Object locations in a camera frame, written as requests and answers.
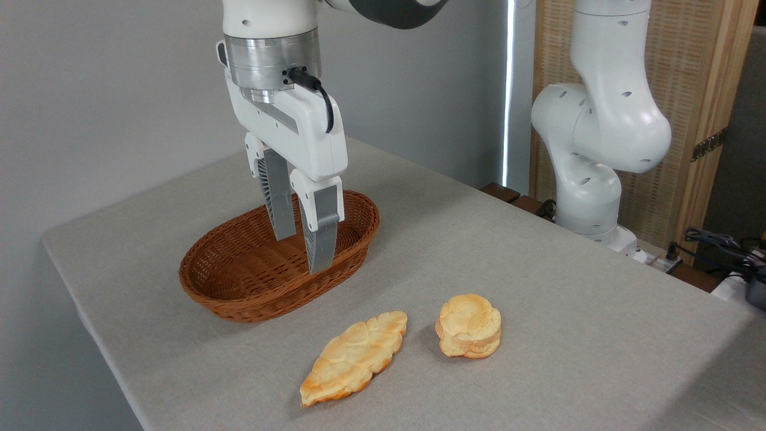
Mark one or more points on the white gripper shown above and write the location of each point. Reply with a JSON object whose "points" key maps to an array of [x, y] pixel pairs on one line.
{"points": [[305, 134]]}

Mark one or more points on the long leaf-shaped bread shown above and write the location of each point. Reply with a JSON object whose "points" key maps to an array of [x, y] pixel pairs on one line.
{"points": [[353, 356]]}

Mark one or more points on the brown wicker oval basket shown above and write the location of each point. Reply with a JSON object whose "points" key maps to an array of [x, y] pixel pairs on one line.
{"points": [[239, 281]]}

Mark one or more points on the round layered bread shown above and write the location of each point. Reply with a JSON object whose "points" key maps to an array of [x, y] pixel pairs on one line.
{"points": [[470, 323]]}

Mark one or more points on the grey tablecloth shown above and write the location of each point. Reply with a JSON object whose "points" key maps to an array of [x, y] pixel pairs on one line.
{"points": [[479, 251]]}

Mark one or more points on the dark brown wooden bench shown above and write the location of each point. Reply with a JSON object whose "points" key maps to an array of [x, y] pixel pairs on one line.
{"points": [[508, 196]]}

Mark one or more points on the brass screen hinge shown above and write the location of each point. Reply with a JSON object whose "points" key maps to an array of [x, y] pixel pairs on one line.
{"points": [[709, 145]]}

